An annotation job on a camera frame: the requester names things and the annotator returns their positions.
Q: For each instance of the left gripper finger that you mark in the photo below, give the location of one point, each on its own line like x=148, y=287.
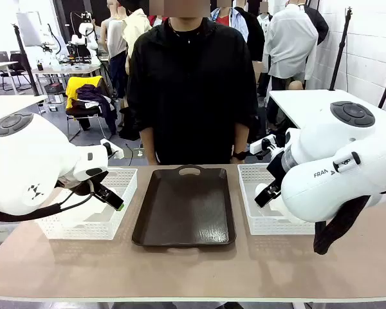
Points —
x=106, y=190
x=113, y=202

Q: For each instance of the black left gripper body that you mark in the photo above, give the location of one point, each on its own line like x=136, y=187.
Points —
x=83, y=187

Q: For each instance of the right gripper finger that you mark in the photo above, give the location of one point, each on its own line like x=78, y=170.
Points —
x=264, y=197
x=276, y=189

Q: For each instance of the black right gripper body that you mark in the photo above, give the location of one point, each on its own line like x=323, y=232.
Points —
x=276, y=169

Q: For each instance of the person's left forearm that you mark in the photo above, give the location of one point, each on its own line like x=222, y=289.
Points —
x=241, y=136

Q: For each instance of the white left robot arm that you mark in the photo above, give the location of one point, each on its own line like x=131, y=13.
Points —
x=25, y=161

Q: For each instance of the person's right forearm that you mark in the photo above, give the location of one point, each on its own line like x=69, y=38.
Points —
x=146, y=141

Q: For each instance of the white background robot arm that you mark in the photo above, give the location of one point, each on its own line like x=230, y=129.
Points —
x=85, y=30

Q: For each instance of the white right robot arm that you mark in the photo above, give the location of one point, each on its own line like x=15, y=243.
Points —
x=325, y=151

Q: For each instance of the person's left hand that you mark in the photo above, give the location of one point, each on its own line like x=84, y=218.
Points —
x=238, y=161

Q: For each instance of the person's right hand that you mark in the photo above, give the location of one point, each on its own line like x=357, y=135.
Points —
x=152, y=159

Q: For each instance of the white perforated plastic basket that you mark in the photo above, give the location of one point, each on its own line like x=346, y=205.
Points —
x=249, y=180
x=83, y=230

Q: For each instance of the black smartwatch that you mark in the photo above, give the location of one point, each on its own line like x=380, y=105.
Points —
x=240, y=155

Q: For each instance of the grey floor outlet plate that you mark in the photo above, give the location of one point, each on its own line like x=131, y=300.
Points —
x=136, y=154

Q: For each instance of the dark brown serving tray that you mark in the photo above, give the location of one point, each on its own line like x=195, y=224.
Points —
x=183, y=209

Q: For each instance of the large white side table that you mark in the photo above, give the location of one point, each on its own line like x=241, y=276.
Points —
x=296, y=99

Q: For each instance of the metal chair with clothes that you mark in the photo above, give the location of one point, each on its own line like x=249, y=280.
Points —
x=83, y=112

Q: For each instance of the dark purple garment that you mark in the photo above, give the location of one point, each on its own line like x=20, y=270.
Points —
x=98, y=96

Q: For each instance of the yellow garment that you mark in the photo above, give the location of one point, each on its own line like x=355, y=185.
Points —
x=72, y=88

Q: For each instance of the black plastic crate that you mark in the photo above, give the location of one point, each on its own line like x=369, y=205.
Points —
x=55, y=88

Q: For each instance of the person in black jacket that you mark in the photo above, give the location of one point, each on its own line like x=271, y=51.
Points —
x=193, y=96

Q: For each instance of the cluttered background work table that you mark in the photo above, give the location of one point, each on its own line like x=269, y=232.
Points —
x=67, y=68

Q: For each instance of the mannequin in white shirt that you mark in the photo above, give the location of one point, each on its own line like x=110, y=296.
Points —
x=289, y=42

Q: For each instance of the mannequin in black jacket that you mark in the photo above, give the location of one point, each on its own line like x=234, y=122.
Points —
x=254, y=35

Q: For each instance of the black office chair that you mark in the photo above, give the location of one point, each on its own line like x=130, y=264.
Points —
x=13, y=69

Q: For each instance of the mannequin in white tank top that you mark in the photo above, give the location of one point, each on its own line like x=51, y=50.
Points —
x=115, y=38

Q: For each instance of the hanging black garment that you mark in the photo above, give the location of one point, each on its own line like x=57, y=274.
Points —
x=320, y=22

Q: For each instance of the mannequin in blue shirt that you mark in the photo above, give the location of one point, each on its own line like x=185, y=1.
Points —
x=226, y=19

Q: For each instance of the mannequin in cream shirt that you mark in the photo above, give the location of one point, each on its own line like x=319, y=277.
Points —
x=135, y=32

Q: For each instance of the white display board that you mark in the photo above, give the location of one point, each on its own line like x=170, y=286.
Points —
x=29, y=29

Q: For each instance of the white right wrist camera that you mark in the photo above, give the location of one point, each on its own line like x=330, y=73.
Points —
x=257, y=146

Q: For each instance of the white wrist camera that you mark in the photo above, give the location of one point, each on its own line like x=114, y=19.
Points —
x=257, y=146
x=115, y=151

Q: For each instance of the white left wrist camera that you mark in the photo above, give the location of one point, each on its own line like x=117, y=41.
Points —
x=115, y=151

